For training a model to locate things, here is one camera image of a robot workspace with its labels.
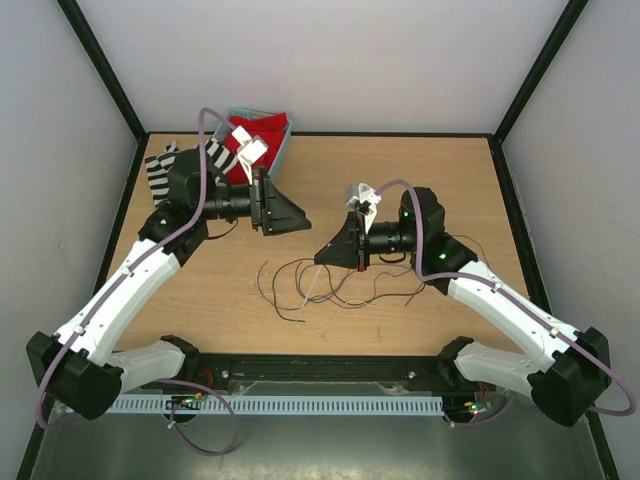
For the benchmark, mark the light blue cable duct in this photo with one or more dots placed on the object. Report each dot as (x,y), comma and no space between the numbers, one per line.
(279,405)

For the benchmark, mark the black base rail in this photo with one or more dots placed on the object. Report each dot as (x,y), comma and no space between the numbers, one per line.
(417,373)

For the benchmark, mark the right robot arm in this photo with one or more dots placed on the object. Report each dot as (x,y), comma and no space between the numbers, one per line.
(560,368)

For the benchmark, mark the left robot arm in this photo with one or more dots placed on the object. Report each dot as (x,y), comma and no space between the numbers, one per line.
(77,365)

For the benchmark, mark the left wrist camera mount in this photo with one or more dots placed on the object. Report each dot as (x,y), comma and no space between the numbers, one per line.
(250,150)

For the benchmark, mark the black white striped cloth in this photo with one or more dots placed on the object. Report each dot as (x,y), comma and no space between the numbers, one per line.
(157,167)

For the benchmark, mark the light blue plastic basket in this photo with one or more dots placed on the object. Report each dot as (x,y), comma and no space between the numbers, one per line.
(273,128)

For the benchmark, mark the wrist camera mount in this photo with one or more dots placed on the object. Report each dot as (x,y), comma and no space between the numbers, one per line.
(364,199)
(250,150)

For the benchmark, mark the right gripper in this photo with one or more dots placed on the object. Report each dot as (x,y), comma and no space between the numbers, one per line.
(347,246)

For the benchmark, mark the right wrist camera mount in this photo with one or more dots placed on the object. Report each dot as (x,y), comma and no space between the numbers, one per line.
(364,199)

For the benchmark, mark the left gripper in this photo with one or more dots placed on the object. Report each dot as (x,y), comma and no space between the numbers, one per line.
(273,212)

